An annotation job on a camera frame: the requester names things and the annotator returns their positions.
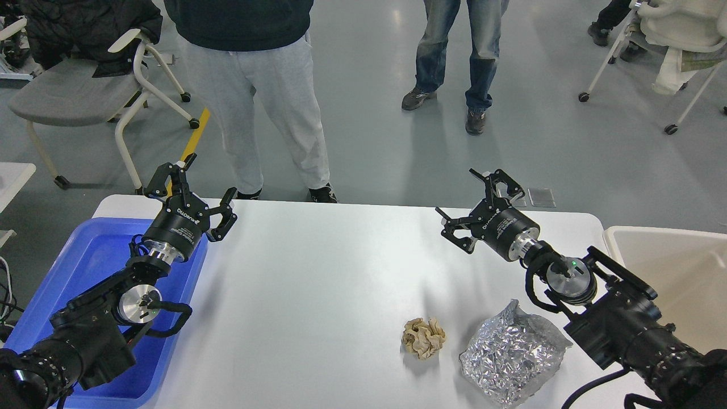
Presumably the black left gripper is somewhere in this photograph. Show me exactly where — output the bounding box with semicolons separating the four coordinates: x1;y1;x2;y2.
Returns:
142;153;238;262

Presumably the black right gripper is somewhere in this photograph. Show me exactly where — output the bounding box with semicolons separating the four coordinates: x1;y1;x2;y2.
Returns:
434;168;540;262

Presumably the silver foil bag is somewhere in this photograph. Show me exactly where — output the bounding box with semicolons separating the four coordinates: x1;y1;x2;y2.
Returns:
458;299;573;408

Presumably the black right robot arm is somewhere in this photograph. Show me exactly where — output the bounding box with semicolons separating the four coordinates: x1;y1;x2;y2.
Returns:
441;170;726;408

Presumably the right metal floor plate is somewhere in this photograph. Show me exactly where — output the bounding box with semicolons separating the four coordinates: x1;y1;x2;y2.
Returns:
528;188;557;208

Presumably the crumpled brown paper ball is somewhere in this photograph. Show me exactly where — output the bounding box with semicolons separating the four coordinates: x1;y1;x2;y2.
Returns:
402;318;446;360

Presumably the person in grey sweatpants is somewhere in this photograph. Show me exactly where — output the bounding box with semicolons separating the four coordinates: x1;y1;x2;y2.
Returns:
164;1;337;203

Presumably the white side table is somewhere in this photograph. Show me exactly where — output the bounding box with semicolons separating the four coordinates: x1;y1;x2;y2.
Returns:
1;161;36;212

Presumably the white chair with wheels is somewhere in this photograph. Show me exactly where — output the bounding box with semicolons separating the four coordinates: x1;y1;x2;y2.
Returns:
578;1;726;135

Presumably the person in blue jeans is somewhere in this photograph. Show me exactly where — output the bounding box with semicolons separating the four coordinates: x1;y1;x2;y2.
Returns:
401;0;511;136

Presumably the beige plastic bin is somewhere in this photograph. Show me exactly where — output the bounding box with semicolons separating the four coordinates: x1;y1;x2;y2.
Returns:
603;226;726;353

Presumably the black jacket on chair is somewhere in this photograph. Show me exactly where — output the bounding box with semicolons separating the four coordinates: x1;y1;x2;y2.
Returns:
19;1;163;78

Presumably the person with black shoes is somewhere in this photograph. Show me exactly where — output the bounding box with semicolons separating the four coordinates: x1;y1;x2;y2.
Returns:
587;0;647;62

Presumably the cream coat on chair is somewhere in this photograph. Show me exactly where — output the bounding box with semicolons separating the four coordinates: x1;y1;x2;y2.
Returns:
637;1;725;95

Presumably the grey chair with white frame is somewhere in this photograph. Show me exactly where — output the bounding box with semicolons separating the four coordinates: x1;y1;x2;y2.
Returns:
9;28;200;194

